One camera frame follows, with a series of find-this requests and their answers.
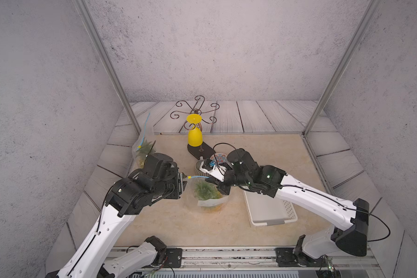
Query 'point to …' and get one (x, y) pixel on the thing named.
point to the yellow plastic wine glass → (195, 137)
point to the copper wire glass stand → (204, 151)
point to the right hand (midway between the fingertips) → (207, 179)
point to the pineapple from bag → (206, 190)
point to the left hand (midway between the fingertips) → (194, 173)
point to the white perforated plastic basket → (265, 210)
